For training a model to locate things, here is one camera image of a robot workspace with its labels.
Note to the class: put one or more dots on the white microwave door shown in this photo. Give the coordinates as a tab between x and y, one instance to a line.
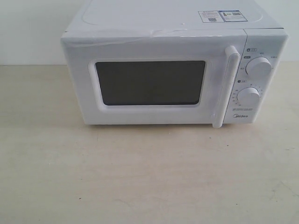
177	78

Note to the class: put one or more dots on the white Midea microwave oven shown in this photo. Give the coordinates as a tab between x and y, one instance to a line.
265	37

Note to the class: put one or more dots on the lower white control knob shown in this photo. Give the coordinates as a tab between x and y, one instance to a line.
248	96

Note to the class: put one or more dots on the white control knob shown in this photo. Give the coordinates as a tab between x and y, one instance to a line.
248	96
258	67

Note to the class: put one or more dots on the upper white control knob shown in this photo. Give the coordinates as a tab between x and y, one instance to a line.
258	67

